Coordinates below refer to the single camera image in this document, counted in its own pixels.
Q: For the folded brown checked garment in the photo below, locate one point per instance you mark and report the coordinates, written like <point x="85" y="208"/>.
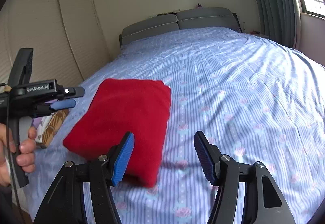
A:
<point x="57" y="121"/>

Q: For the beige closet doors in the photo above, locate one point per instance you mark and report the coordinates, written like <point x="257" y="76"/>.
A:
<point x="66" y="37"/>

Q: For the folded white patterned garment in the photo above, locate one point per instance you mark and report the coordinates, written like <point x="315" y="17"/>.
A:
<point x="45" y="131"/>

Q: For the folded lilac garment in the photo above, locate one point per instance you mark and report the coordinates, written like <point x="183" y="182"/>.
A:
<point x="37" y="121"/>

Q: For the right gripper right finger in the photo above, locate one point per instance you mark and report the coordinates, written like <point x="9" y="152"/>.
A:
<point x="263" y="200"/>

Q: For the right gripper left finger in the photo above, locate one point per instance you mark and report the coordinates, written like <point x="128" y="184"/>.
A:
<point x="64" y="201"/>

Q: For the teal curtain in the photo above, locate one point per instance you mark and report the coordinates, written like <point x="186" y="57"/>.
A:
<point x="280" y="20"/>

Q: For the blue floral bed sheet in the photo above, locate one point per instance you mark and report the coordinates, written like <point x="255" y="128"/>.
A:
<point x="254" y="99"/>

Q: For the red sweater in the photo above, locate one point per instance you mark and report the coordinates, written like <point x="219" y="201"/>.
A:
<point x="141" y="107"/>

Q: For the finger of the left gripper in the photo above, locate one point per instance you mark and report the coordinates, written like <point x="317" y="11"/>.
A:
<point x="64" y="93"/>
<point x="51" y="107"/>

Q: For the grey padded headboard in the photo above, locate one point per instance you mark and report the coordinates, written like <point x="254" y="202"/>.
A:
<point x="174" y="21"/>

